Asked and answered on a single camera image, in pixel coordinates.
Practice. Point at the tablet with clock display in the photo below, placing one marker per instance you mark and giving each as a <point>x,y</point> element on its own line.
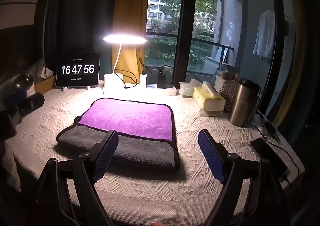
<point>78,69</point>

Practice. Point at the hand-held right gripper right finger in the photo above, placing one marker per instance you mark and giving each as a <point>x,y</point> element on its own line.
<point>211,156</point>

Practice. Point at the cardboard box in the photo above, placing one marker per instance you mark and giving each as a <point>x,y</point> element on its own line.
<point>45,83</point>

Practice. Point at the white tissue pack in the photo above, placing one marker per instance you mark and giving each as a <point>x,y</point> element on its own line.
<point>188,88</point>

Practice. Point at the black power adapter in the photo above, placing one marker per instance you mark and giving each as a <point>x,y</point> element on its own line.
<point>270,127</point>

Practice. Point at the stainless steel kettle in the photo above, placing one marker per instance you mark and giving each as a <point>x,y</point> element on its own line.
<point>242,103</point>

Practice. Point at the hanging white shirt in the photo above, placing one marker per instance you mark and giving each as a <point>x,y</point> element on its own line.
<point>263,33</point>

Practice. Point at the yellow curtain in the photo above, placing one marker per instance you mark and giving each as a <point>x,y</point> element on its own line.
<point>130,26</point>

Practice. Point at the white desk lamp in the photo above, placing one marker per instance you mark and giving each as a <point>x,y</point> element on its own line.
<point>117,71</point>

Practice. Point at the dark curtain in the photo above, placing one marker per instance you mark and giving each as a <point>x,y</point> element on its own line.
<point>75,16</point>

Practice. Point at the yellow tissue box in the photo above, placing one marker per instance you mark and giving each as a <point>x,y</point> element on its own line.
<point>208,99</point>

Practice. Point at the white charger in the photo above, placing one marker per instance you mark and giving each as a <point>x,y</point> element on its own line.
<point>143,80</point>

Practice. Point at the white woven basket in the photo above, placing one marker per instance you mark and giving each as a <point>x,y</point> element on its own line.
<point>226,86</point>

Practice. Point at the black charger adapter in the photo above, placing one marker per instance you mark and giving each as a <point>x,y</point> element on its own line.
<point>162,79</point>

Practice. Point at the black smartphone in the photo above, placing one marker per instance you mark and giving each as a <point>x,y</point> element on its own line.
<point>270,156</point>

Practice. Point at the purple and grey towel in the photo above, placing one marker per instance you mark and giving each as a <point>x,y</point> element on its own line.
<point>130,123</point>

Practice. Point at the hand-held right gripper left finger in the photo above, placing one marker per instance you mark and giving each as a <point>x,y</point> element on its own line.
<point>106,156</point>

